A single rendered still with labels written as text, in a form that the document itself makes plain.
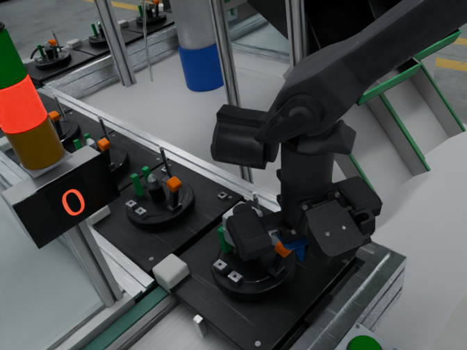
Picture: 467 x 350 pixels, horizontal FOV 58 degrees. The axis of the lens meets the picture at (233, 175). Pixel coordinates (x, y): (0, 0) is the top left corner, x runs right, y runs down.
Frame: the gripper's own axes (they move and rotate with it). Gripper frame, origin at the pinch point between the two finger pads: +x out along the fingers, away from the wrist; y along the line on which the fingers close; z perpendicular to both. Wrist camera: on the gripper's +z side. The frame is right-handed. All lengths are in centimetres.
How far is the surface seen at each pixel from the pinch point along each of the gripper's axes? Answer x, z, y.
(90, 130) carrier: 21, -74, -26
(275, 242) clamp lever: 4.0, -4.4, -1.9
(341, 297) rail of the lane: 13.3, 2.1, 5.9
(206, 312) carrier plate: 14.0, -3.9, -13.8
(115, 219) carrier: 17.2, -32.8, -24.2
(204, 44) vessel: 16, -100, 16
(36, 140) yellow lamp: -17.3, -11.9, -27.2
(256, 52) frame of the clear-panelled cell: 30, -116, 40
